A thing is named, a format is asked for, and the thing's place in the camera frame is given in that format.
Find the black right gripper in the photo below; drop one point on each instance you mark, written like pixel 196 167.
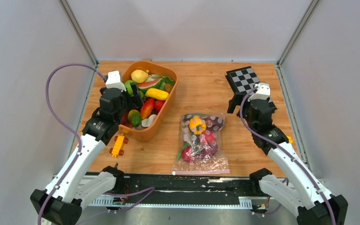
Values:
pixel 237 100

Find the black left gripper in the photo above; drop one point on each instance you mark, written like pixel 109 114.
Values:
pixel 135 101

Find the dark red apple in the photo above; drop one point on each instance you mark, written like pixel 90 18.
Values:
pixel 214 123

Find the yellow bell pepper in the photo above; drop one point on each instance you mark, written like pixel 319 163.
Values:
pixel 197 125

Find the purple sweet potato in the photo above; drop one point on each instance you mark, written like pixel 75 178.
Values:
pixel 208 150

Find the clear zip top bag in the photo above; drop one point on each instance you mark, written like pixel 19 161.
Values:
pixel 218 164

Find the light green pepper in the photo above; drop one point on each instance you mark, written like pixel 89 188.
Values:
pixel 185 145

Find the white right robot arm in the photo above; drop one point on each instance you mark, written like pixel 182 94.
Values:
pixel 308 200

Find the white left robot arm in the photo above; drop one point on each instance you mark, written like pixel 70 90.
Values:
pixel 63 200

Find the orange red mango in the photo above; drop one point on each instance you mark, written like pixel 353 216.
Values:
pixel 147 108

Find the green mango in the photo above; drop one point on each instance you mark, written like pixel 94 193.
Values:
pixel 134 117

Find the yellow corn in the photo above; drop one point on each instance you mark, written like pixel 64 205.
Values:
pixel 157 94

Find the black white checkerboard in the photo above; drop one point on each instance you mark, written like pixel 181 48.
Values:
pixel 242 80

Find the green lime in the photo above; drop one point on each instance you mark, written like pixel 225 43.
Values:
pixel 129 87

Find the watermelon slice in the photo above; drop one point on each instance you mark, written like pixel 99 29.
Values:
pixel 155 84

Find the white garlic bulb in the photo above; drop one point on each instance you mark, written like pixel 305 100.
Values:
pixel 148 121

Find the yellow lemon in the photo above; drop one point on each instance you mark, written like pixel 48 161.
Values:
pixel 139 75

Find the green lettuce leaf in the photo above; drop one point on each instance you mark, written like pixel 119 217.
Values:
pixel 164 80

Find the orange plastic basket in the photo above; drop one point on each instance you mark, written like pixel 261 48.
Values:
pixel 149 133

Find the brown kiwi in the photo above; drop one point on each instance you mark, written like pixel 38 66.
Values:
pixel 168 87

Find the yellow toy car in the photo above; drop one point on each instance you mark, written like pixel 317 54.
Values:
pixel 117 149

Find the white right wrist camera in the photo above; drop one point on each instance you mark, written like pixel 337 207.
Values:
pixel 261 92

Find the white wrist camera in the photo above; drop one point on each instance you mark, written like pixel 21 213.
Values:
pixel 114 80
pixel 261 92

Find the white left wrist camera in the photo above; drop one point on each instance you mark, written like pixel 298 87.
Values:
pixel 114 80

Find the yellow plastic ring toy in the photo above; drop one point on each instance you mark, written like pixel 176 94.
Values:
pixel 289 139

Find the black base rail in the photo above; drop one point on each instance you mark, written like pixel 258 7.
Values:
pixel 170 189

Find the white slotted cable duct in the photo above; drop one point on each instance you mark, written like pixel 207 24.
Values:
pixel 105 201

